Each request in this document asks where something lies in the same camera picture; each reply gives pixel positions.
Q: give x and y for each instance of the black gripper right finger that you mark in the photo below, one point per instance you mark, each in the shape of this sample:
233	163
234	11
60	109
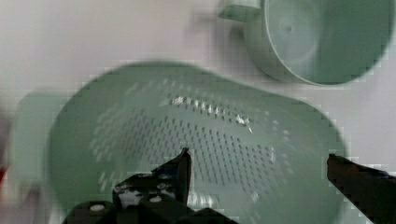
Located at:
371	190

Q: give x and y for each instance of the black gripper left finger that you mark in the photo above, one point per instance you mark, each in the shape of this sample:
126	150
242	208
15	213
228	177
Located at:
172	179

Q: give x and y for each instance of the green plastic strainer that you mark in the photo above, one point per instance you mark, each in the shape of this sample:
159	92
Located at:
257	157

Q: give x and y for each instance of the teal mug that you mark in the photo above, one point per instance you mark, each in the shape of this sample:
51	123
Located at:
320	42

